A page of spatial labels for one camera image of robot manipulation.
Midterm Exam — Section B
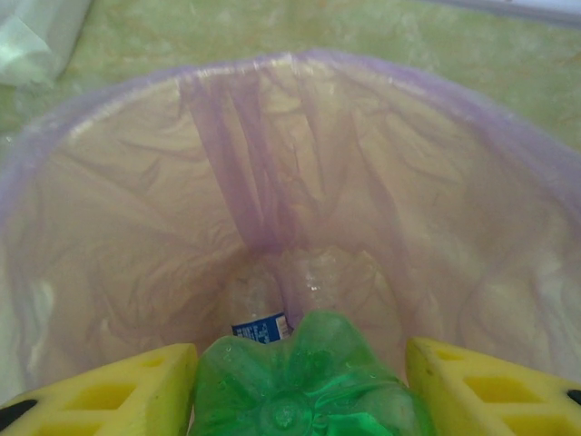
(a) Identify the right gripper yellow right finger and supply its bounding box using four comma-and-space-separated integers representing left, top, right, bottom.
405, 336, 581, 436

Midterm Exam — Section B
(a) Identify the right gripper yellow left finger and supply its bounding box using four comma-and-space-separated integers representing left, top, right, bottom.
0, 342, 199, 436

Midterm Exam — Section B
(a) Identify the clear bottle blue label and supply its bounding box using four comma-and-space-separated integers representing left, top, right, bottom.
224, 267, 291, 342

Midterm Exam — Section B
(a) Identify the green plastic bottle yellow cap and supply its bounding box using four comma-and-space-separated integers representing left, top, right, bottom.
189, 311, 437, 436

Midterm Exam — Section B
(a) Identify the white plastic waste bin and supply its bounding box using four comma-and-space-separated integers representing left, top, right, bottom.
0, 50, 581, 436

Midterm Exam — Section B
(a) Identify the purple plastic bin liner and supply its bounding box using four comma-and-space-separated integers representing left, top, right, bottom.
0, 50, 581, 436

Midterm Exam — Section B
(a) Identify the white plastic storage box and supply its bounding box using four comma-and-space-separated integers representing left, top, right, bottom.
0, 0, 94, 88

